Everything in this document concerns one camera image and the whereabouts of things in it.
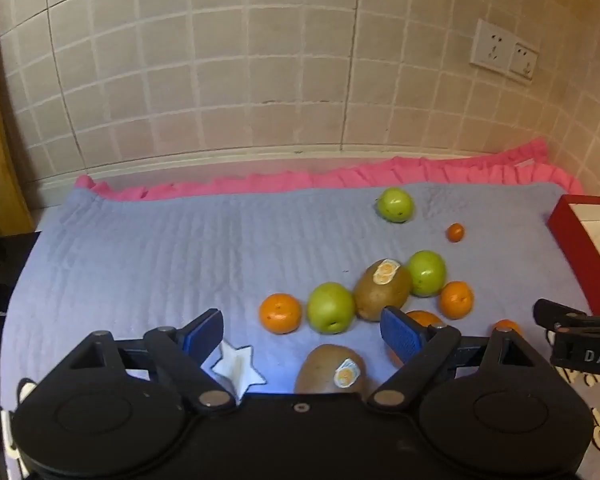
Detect brown kiwi with sticker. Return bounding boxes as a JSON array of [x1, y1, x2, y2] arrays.
[[294, 344, 368, 395], [354, 258, 413, 322]]

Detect pink blanket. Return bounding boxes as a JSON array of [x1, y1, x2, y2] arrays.
[[75, 140, 586, 203]]

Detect white wall socket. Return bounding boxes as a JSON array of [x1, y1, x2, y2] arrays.
[[509, 40, 540, 82], [470, 18, 516, 73]]

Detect red box with white inside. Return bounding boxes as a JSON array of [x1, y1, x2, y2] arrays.
[[546, 194, 600, 316]]

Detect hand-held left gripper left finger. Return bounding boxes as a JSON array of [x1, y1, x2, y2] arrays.
[[70, 309, 237, 415]]

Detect blue quilted blanket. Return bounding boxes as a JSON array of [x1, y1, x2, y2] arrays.
[[0, 182, 600, 480]]

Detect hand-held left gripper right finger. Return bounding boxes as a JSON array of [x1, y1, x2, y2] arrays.
[[364, 306, 543, 413]]

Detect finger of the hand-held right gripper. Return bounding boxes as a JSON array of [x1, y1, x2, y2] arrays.
[[534, 299, 588, 332]]

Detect green apple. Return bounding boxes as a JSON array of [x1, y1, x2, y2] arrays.
[[376, 187, 415, 223], [406, 250, 448, 297], [307, 282, 357, 335]]

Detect white star-shaped dish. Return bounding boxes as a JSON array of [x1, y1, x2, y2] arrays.
[[211, 340, 267, 401]]

